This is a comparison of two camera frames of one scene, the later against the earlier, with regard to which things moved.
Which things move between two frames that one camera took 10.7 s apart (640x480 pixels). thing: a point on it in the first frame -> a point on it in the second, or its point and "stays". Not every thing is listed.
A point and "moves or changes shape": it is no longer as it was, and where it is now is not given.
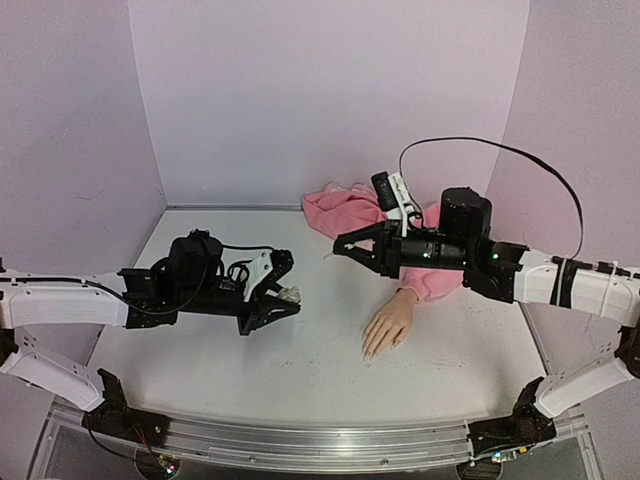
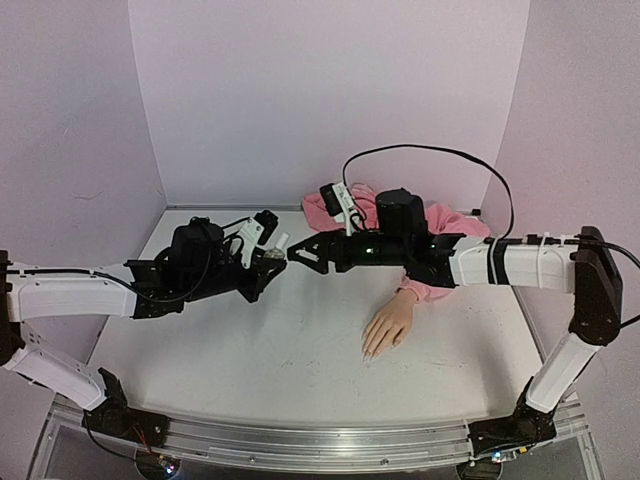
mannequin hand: (390, 324) stays
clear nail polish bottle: (292, 294) moves or changes shape
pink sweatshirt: (337, 209) stays
